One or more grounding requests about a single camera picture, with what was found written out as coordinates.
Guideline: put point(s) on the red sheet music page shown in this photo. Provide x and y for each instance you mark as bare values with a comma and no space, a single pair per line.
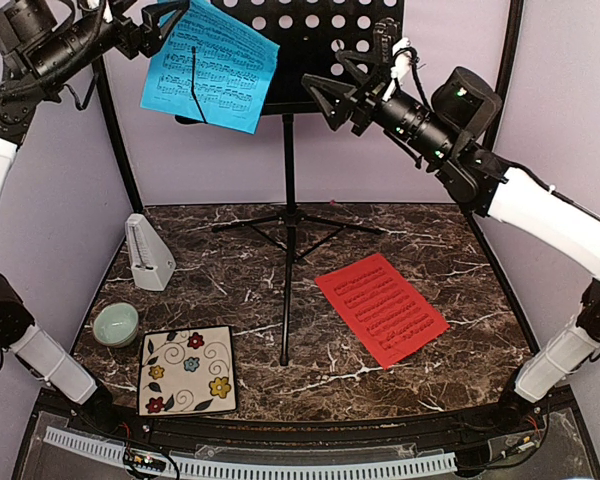
385,312

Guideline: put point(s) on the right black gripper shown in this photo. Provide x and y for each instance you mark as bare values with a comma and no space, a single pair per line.
343,111

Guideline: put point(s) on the black perforated music stand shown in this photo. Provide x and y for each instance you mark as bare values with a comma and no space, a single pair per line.
308,33

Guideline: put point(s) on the white slotted cable duct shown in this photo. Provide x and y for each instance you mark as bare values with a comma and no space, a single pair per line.
214,462

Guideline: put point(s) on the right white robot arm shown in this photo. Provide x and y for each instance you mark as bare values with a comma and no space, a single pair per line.
484,183

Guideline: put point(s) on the black frame post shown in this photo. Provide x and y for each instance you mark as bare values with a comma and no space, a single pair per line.
504,76
114,132

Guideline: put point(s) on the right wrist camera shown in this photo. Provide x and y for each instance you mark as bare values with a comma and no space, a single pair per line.
393,54

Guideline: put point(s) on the white metronome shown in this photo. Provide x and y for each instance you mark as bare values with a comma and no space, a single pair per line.
151,261

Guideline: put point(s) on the small green circuit board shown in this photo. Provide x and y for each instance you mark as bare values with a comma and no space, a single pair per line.
142,462

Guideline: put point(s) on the square floral ceramic plate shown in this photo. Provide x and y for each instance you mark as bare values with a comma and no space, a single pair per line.
187,372

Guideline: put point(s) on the pale green ceramic bowl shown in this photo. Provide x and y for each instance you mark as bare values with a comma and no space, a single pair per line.
116,325

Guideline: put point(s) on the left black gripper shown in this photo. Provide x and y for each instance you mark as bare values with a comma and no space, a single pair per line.
149,37

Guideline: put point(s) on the right black frame post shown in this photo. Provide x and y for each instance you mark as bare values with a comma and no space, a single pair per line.
504,76

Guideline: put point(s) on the left black frame post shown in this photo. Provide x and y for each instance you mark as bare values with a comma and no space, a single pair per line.
114,132

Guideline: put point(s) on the blue sheet music page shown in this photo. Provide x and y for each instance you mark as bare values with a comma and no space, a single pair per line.
214,69

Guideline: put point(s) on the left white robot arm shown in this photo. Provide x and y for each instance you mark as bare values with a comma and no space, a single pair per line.
19,332

